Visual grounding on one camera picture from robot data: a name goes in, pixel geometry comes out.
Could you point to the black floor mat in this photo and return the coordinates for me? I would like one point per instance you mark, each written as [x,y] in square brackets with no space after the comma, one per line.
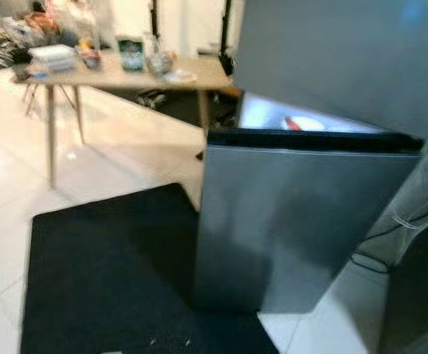
[111,280]

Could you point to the steel bowl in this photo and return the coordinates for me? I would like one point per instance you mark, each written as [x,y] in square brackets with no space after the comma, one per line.
[166,65]

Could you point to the green snack bag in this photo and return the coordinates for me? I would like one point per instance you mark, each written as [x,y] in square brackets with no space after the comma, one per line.
[131,55]

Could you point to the black stand pole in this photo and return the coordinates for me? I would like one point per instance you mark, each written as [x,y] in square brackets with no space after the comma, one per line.
[226,26]
[155,18]

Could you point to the large black gym mat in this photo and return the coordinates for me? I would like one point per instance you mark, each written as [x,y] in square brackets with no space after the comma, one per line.
[177,107]

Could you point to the light wooden table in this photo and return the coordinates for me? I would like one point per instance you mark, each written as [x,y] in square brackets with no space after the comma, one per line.
[125,77]

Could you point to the red patterned bowl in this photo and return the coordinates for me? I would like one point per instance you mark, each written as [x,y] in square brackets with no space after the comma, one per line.
[88,57]

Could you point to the grey fridge door with shelves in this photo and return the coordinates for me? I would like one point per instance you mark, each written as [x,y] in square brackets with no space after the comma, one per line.
[288,221]

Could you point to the patterned cream plate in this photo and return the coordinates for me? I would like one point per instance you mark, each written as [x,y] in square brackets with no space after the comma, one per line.
[181,77]

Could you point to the grey freezer door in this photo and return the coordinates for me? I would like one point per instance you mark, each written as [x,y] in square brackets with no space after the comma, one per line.
[332,59]

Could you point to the white lidded plastic container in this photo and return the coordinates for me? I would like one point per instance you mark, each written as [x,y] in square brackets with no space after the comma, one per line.
[52,55]

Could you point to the clear plastic water bottle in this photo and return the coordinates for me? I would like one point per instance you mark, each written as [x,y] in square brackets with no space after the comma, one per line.
[152,46]

